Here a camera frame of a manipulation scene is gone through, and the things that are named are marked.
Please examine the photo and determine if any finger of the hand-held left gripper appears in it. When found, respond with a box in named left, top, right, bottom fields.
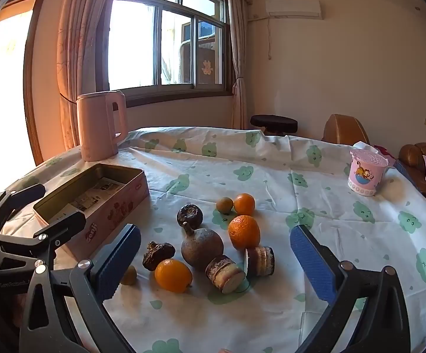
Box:
left=0, top=211, right=87, bottom=270
left=0, top=183, right=46, bottom=234

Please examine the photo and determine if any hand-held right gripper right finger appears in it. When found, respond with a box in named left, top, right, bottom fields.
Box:
left=289, top=224, right=411, bottom=353

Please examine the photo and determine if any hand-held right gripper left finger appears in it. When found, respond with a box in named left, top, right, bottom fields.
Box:
left=19, top=224, right=142, bottom=353

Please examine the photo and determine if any small green-brown fruit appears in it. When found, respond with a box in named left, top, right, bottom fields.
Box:
left=216, top=197, right=234, bottom=214
left=119, top=265, right=138, bottom=286

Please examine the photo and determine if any pink tin box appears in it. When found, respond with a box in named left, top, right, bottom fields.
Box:
left=33, top=163, right=150, bottom=262

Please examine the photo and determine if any oval orange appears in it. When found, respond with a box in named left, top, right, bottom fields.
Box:
left=154, top=259, right=193, bottom=294

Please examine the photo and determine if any large orange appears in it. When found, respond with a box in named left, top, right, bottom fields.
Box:
left=228, top=215, right=261, bottom=250

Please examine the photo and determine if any brown round pomegranate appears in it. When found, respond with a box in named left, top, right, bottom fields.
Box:
left=181, top=222, right=224, bottom=272

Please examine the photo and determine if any sugarcane piece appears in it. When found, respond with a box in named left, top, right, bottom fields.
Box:
left=205, top=255, right=246, bottom=295

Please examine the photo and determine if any small orange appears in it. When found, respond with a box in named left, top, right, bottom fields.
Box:
left=234, top=193, right=256, bottom=216

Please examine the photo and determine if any dark dried fruit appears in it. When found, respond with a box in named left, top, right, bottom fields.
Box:
left=142, top=242, right=176, bottom=272

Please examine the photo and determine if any printed paper leaflet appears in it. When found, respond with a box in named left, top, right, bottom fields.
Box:
left=71, top=177, right=125, bottom=212

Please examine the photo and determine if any dark purple mangosteen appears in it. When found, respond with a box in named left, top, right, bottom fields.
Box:
left=177, top=204, right=204, bottom=227

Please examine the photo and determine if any white green-cloud tablecloth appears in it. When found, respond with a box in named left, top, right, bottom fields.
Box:
left=0, top=127, right=426, bottom=353

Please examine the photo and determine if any pink electric kettle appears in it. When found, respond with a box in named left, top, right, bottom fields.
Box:
left=76, top=91, right=129, bottom=162

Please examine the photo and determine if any pink cartoon cup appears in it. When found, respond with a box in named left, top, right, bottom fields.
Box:
left=347, top=149, right=389, bottom=197

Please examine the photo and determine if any white tissue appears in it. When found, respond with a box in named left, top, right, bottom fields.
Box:
left=353, top=141, right=379, bottom=153

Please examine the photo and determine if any red cloth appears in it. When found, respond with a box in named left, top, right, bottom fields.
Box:
left=374, top=146, right=397, bottom=167

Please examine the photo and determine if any brown leather chair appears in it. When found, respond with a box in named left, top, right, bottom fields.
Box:
left=321, top=114, right=371, bottom=146

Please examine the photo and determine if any black round stool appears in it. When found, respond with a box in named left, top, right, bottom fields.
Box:
left=250, top=115, right=298, bottom=136

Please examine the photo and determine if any brown leather sofa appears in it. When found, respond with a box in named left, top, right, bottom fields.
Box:
left=397, top=142, right=426, bottom=207

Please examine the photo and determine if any beige patterned curtain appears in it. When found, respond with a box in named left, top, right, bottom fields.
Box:
left=56, top=0, right=116, bottom=151

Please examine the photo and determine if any sliding glass window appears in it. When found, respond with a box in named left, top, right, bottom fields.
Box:
left=99, top=0, right=232, bottom=98

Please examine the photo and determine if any beige tied curtain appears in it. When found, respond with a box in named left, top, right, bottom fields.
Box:
left=228, top=0, right=249, bottom=130

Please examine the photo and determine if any white air conditioner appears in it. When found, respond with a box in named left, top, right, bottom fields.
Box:
left=265, top=0, right=323, bottom=20

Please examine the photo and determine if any wooden door frame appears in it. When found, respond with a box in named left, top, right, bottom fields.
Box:
left=0, top=0, right=45, bottom=166

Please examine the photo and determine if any air conditioner cord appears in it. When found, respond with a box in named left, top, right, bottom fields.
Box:
left=266, top=16, right=273, bottom=60

